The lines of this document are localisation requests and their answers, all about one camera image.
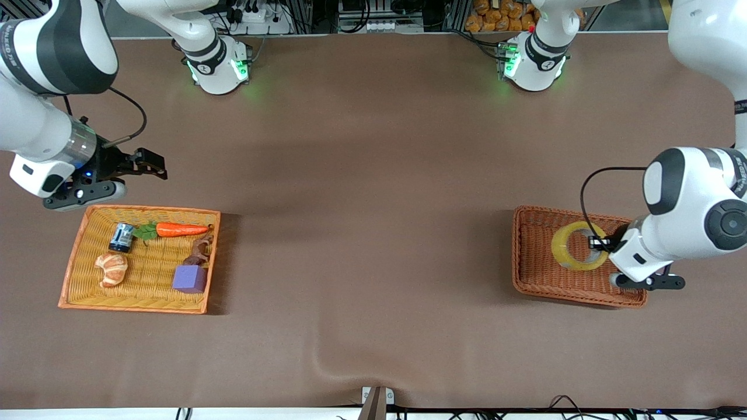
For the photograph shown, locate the yellow wicker basket orange rim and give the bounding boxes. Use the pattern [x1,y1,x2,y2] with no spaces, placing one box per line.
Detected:
[57,204,222,316]

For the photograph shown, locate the pile of orange toys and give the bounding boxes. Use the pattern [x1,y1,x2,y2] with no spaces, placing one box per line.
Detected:
[465,0,586,33]

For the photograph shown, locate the white power strip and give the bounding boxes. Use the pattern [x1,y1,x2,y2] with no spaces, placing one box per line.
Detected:
[231,0,292,34]

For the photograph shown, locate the metal table edge bracket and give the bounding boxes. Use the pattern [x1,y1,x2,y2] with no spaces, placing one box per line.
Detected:
[361,386,395,420]

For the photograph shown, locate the toy croissant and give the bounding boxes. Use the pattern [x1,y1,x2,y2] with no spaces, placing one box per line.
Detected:
[95,252,129,289]

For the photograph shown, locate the white box with ports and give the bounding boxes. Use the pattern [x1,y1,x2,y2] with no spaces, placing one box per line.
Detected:
[337,16,425,34]

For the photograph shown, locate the brown toy lion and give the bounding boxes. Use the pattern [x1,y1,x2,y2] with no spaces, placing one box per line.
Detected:
[183,233,215,267]

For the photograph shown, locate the brown wicker basket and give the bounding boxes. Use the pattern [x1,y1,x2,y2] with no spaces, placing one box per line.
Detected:
[512,205,648,309]

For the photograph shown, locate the brown table cover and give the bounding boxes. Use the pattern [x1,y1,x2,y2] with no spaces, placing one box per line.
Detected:
[0,32,747,409]

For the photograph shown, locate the clear yellowish tape roll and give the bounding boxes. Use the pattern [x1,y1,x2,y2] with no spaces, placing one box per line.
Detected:
[551,220,611,272]

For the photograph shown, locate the orange toy carrot green leaves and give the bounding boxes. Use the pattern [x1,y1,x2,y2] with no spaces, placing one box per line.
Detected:
[131,222,212,241]

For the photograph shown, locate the purple foam block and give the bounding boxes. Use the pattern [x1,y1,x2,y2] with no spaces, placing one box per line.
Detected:
[172,264,208,294]

